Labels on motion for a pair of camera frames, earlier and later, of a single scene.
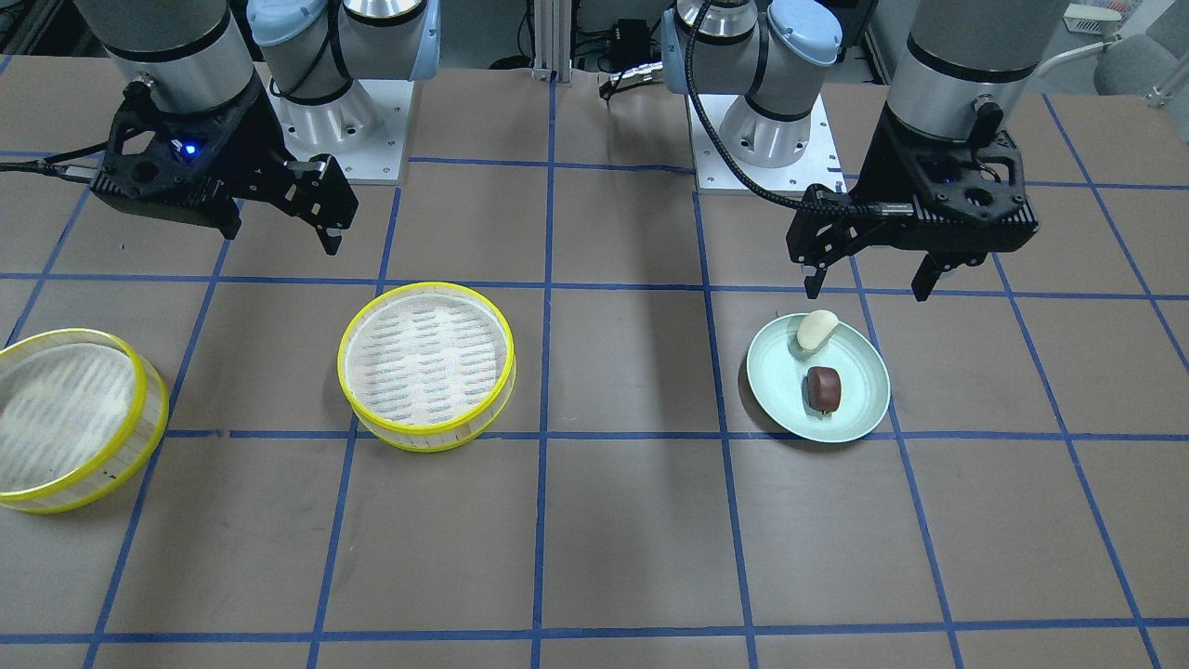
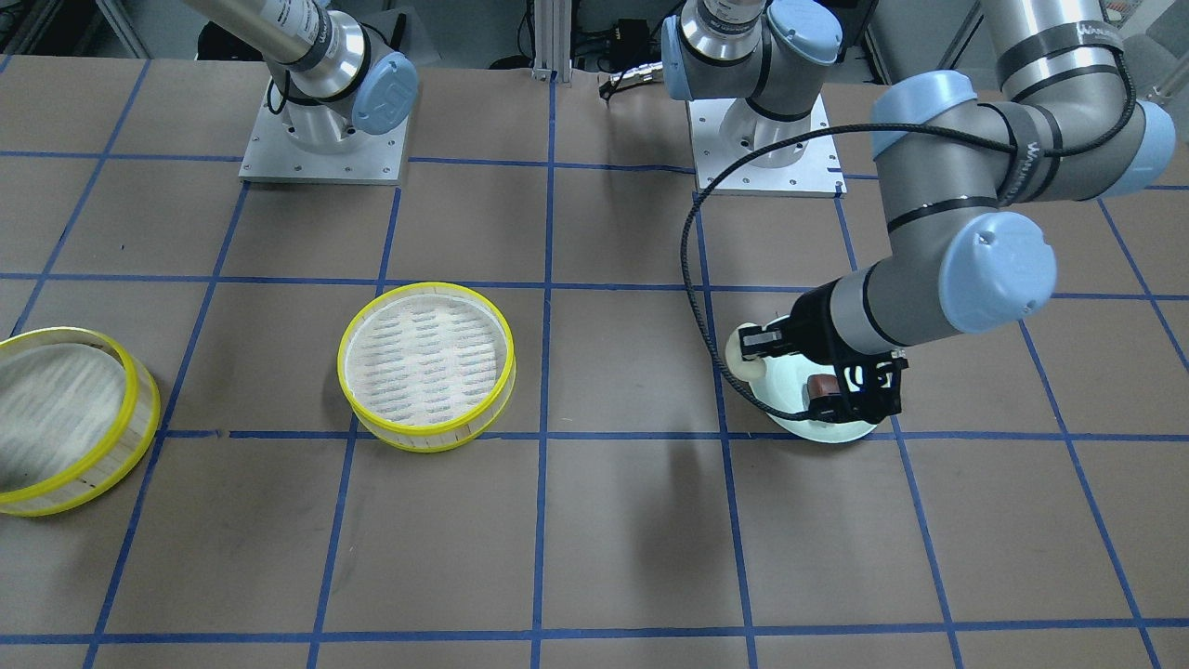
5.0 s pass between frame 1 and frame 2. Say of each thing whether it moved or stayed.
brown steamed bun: stayed
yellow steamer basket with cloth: stayed
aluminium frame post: stayed
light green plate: stayed
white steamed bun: moved
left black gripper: moved
